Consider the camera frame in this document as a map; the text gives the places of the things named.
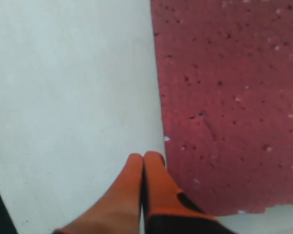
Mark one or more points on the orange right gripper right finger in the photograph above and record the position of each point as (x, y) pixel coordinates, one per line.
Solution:
(167, 210)

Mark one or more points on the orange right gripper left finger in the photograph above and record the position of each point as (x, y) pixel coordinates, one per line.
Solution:
(118, 211)

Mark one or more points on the red brick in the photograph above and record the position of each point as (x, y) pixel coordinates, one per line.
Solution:
(225, 72)

